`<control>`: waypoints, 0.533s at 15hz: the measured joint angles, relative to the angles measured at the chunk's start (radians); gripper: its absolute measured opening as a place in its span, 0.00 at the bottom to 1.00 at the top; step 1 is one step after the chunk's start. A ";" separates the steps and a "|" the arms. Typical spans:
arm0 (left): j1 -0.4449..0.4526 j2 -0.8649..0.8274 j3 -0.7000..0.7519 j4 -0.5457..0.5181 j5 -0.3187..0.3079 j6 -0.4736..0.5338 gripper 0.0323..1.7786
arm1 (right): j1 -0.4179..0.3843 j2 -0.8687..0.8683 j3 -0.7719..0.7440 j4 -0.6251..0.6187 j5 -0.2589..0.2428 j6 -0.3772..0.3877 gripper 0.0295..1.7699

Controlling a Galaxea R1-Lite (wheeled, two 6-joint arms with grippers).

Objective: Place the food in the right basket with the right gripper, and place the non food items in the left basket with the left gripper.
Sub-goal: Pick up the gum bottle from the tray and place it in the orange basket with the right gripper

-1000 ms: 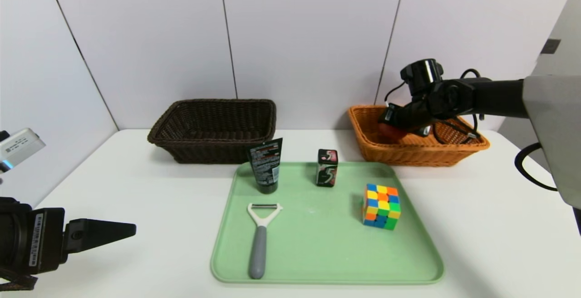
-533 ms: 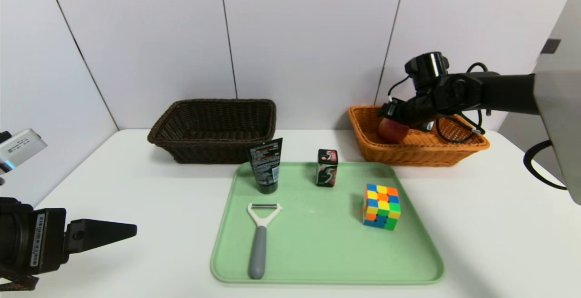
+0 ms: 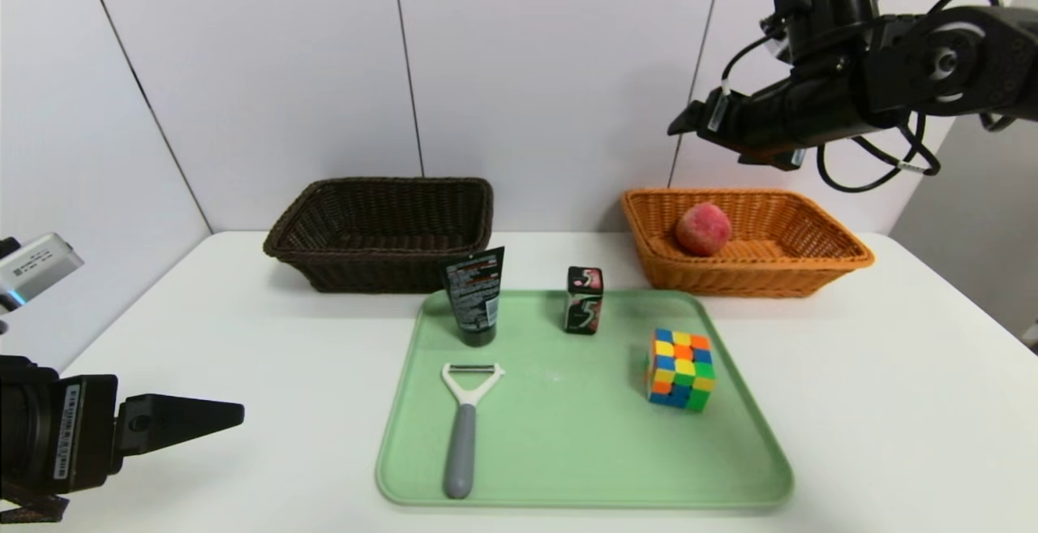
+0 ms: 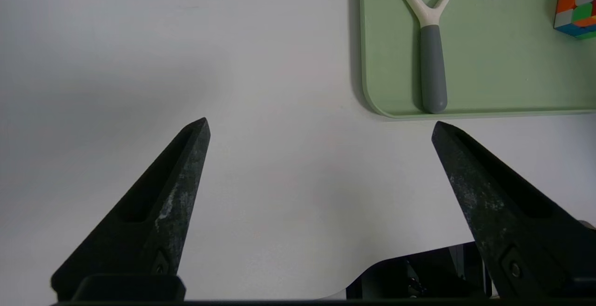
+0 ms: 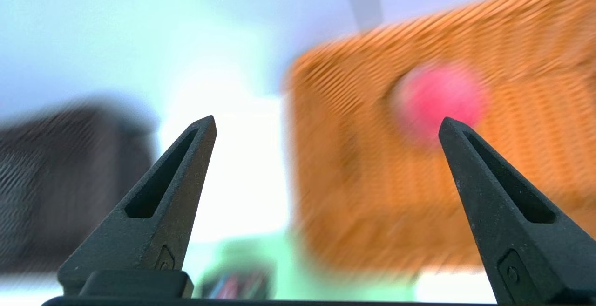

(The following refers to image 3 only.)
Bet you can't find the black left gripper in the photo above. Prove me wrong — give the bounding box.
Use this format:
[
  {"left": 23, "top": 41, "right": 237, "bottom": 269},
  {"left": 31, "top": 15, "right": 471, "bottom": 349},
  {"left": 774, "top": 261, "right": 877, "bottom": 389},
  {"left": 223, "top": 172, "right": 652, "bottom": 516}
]
[{"left": 0, "top": 355, "right": 246, "bottom": 500}]

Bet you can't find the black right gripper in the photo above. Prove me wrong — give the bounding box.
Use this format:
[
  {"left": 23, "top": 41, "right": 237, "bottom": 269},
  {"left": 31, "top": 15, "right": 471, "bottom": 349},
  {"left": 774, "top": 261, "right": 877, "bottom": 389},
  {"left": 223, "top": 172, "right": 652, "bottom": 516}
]
[{"left": 667, "top": 77, "right": 812, "bottom": 157}]

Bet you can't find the red peach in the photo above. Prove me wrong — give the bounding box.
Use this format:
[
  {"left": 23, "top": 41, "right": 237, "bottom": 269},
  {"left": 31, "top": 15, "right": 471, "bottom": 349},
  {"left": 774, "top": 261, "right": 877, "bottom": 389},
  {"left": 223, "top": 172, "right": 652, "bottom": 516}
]
[{"left": 675, "top": 202, "right": 733, "bottom": 257}]

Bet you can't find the black pink gum box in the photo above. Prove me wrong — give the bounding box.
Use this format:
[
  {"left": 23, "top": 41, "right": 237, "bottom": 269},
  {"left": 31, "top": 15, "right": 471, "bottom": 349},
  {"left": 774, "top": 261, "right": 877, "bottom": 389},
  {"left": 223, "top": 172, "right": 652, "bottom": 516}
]
[{"left": 564, "top": 266, "right": 604, "bottom": 336}]

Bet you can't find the white peeler grey handle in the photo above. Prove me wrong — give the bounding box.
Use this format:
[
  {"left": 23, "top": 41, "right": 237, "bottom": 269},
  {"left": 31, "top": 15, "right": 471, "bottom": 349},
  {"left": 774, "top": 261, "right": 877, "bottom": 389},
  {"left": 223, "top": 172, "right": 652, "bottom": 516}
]
[{"left": 442, "top": 363, "right": 506, "bottom": 500}]

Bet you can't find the orange wicker basket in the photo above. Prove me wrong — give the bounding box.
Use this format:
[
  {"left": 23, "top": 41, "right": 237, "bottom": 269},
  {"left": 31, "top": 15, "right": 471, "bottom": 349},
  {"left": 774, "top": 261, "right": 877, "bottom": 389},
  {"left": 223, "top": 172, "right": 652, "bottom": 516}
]
[{"left": 621, "top": 187, "right": 875, "bottom": 299}]

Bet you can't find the dark brown wicker basket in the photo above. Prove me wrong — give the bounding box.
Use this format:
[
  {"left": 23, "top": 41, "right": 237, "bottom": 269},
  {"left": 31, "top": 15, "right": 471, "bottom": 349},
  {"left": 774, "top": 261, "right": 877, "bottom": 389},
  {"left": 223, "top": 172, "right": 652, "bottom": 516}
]
[{"left": 263, "top": 177, "right": 495, "bottom": 294}]

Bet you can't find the multicoloured puzzle cube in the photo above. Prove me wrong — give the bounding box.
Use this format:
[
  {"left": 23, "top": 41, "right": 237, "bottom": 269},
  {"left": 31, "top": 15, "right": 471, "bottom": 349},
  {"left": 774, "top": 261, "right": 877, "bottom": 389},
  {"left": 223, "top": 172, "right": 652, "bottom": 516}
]
[{"left": 646, "top": 328, "right": 716, "bottom": 414}]

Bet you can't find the black printed cosmetic tube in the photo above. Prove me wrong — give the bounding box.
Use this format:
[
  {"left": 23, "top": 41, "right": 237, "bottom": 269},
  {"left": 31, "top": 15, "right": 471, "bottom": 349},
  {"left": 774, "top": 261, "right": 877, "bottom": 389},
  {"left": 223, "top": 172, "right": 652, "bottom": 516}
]
[{"left": 442, "top": 246, "right": 506, "bottom": 347}]

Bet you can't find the light green plastic tray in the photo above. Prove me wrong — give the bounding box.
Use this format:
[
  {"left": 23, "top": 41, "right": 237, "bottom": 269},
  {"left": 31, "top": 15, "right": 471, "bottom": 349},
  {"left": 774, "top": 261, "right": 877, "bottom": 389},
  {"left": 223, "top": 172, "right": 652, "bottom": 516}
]
[{"left": 375, "top": 289, "right": 794, "bottom": 509}]

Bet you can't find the thin black camera cable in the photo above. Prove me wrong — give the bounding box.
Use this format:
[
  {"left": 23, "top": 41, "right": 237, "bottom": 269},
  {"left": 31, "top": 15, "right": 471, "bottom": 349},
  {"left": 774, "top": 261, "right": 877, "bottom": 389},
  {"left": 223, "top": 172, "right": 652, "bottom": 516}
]
[{"left": 720, "top": 34, "right": 783, "bottom": 100}]

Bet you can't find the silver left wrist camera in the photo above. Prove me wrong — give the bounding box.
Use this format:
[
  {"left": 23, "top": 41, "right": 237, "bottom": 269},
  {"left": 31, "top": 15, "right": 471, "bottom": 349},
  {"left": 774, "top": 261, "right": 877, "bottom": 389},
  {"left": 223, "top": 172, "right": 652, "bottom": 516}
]
[{"left": 0, "top": 232, "right": 85, "bottom": 312}]

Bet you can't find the black looped cable white tag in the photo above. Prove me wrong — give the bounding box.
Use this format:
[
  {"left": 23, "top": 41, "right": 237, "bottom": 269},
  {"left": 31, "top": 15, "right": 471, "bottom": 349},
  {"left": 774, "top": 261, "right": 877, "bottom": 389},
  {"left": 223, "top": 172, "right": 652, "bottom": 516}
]
[{"left": 815, "top": 107, "right": 943, "bottom": 193}]

